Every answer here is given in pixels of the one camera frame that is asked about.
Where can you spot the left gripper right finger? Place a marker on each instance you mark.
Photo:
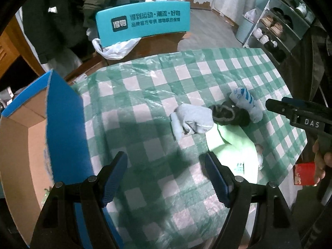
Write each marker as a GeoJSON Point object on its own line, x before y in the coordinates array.
{"type": "Point", "coordinates": [273, 226]}

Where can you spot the black knitted sock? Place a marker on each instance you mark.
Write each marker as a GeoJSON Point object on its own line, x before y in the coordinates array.
{"type": "Point", "coordinates": [229, 114]}

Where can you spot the brown cardboard box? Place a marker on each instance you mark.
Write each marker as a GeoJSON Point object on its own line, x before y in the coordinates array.
{"type": "Point", "coordinates": [153, 45]}

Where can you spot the wooden cabinet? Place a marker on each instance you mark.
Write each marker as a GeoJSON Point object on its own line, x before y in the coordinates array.
{"type": "Point", "coordinates": [13, 46]}

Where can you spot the white plastic bag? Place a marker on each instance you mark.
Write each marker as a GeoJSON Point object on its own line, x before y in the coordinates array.
{"type": "Point", "coordinates": [116, 51]}

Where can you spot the right hand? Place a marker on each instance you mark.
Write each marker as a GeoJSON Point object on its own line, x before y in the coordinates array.
{"type": "Point", "coordinates": [319, 164]}

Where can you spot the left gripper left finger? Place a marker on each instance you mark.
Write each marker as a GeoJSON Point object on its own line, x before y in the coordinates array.
{"type": "Point", "coordinates": [73, 216]}

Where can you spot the dark hanging jacket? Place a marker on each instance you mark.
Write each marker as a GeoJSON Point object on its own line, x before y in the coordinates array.
{"type": "Point", "coordinates": [53, 26]}

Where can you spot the white baby sock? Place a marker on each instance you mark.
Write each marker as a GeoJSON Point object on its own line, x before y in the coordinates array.
{"type": "Point", "coordinates": [259, 150]}

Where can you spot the light blue grey sock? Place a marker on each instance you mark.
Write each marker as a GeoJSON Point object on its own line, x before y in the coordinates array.
{"type": "Point", "coordinates": [189, 119]}

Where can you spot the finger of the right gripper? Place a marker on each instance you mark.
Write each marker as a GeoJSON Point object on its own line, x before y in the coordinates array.
{"type": "Point", "coordinates": [289, 111]}
{"type": "Point", "coordinates": [293, 100]}

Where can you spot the white blue striped sock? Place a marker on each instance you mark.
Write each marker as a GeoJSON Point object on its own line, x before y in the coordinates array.
{"type": "Point", "coordinates": [243, 99]}

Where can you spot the light green packet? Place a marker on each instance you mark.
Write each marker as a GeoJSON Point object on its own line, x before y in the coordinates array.
{"type": "Point", "coordinates": [234, 149]}

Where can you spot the shoe rack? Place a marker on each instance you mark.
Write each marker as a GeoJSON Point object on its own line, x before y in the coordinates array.
{"type": "Point", "coordinates": [280, 26]}

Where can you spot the green white checkered tablecloth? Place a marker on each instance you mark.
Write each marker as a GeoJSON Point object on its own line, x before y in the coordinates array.
{"type": "Point", "coordinates": [149, 108]}

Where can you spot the blue cardboard box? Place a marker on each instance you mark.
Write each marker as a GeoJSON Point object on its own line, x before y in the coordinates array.
{"type": "Point", "coordinates": [43, 141]}

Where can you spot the red packet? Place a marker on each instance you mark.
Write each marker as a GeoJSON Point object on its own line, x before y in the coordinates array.
{"type": "Point", "coordinates": [303, 174]}

